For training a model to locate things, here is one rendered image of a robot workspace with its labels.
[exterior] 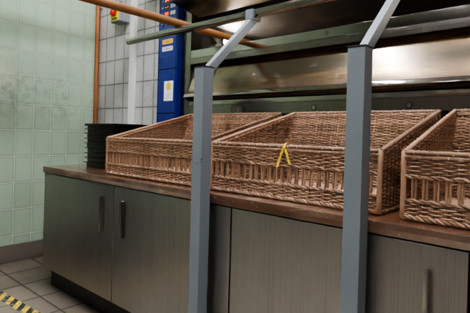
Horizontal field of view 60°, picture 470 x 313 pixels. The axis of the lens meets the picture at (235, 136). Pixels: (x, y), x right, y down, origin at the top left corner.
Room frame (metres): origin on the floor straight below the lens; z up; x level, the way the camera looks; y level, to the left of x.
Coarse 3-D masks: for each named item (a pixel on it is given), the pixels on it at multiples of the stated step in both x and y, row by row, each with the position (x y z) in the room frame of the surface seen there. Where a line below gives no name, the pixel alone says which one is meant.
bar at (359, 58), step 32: (320, 0) 1.18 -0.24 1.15; (160, 32) 1.66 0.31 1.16; (352, 64) 0.87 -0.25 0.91; (352, 96) 0.87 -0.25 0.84; (352, 128) 0.87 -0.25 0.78; (192, 160) 1.19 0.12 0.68; (352, 160) 0.86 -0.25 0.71; (192, 192) 1.19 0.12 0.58; (352, 192) 0.86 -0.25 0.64; (192, 224) 1.19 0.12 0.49; (352, 224) 0.86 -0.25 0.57; (192, 256) 1.18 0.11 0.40; (352, 256) 0.86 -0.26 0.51; (192, 288) 1.18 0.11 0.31; (352, 288) 0.86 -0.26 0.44
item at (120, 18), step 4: (116, 12) 2.42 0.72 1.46; (120, 12) 2.41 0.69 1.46; (112, 16) 2.45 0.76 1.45; (116, 16) 2.42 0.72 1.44; (120, 16) 2.41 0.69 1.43; (124, 16) 2.43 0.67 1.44; (128, 16) 2.45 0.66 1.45; (112, 20) 2.45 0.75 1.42; (116, 20) 2.43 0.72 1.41; (120, 20) 2.41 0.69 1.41; (124, 20) 2.43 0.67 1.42; (128, 20) 2.45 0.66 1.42; (120, 24) 2.50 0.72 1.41
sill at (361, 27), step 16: (400, 16) 1.40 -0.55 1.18; (416, 16) 1.36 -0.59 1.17; (432, 16) 1.33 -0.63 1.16; (448, 16) 1.30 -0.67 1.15; (464, 16) 1.27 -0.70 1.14; (304, 32) 1.65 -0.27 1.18; (320, 32) 1.60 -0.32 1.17; (336, 32) 1.55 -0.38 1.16; (352, 32) 1.51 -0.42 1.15; (208, 48) 2.01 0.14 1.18; (240, 48) 1.87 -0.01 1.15; (256, 48) 1.81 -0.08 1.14
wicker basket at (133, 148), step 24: (168, 120) 1.92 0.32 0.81; (192, 120) 2.01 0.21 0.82; (216, 120) 1.90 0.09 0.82; (240, 120) 1.81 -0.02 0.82; (264, 120) 1.59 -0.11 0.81; (120, 144) 1.62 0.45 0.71; (144, 144) 1.52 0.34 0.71; (168, 144) 1.43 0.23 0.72; (120, 168) 1.62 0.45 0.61; (144, 168) 1.52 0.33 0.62; (168, 168) 1.43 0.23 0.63
